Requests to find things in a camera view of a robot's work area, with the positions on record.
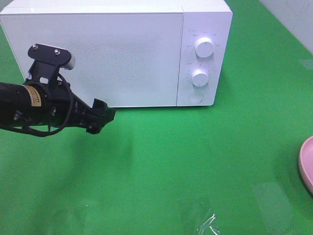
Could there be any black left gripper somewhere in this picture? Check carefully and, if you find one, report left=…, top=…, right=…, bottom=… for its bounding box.
left=24, top=74, right=115, bottom=134

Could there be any white microwave door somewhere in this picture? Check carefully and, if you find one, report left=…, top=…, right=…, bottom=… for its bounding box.
left=0, top=13, right=182, bottom=107

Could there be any round door release button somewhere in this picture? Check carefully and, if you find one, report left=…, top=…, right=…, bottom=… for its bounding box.
left=188, top=92, right=203, bottom=104

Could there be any white microwave knob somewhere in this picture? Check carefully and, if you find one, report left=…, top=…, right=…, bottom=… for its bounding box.
left=191, top=69, right=209, bottom=87
left=195, top=37, right=214, bottom=58

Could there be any pink plate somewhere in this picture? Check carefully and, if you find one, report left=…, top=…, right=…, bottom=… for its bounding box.
left=298, top=136, right=313, bottom=195

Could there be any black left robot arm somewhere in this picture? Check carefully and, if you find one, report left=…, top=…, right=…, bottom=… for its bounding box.
left=0, top=75, right=115, bottom=137

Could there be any white microwave oven body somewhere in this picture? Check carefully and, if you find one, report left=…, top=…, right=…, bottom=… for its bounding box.
left=0, top=0, right=233, bottom=106

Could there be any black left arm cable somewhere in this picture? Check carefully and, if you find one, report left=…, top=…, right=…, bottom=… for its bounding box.
left=0, top=75, right=79, bottom=138

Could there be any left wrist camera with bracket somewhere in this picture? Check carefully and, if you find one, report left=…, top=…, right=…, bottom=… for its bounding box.
left=25, top=44, right=76, bottom=88

